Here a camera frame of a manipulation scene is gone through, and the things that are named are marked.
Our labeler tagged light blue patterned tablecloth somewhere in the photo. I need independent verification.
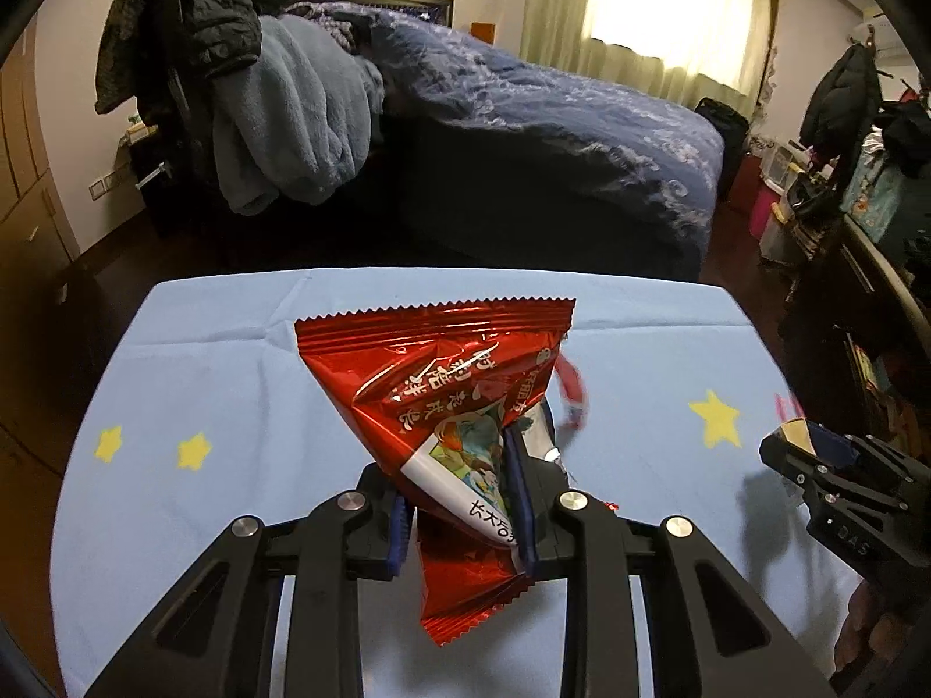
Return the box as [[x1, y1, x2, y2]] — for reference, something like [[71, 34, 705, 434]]
[[51, 269, 857, 696]]

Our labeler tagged hanging black coat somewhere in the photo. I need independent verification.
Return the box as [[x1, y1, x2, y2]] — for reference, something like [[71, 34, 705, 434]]
[[798, 42, 882, 164]]

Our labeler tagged orange bedside box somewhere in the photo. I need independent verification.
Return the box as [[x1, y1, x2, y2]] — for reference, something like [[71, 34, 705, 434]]
[[468, 22, 496, 44]]

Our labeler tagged wooden nightstand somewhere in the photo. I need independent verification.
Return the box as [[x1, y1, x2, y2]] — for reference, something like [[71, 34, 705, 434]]
[[120, 113, 172, 208]]

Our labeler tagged black suitcase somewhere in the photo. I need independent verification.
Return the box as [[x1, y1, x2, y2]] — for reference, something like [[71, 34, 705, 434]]
[[694, 98, 749, 200]]

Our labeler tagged bed with blue duvet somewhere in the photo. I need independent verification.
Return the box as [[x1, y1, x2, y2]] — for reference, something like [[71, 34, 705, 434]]
[[289, 0, 723, 280]]

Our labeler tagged wooden wardrobe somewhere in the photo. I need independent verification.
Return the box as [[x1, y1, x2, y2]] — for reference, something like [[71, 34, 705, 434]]
[[2, 19, 80, 304]]

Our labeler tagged pink storage container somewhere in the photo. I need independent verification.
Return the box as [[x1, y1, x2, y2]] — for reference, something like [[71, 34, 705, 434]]
[[748, 181, 781, 241]]

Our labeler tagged light blue fleece blanket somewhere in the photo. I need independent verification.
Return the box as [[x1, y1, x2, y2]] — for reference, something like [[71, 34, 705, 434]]
[[213, 15, 385, 215]]

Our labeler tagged dark wooden dresser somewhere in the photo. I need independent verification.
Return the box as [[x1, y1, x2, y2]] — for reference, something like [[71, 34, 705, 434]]
[[780, 215, 929, 462]]

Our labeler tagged green window curtain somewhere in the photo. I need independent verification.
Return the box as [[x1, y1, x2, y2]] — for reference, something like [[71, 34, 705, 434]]
[[519, 0, 775, 117]]

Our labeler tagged dark jackets pile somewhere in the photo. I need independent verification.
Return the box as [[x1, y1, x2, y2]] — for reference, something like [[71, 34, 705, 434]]
[[93, 0, 303, 117]]

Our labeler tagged red snack bag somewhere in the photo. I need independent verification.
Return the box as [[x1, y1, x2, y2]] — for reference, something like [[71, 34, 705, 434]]
[[295, 298, 581, 646]]

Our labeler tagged person right hand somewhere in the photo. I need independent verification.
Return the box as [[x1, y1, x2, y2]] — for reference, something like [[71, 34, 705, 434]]
[[833, 580, 922, 671]]

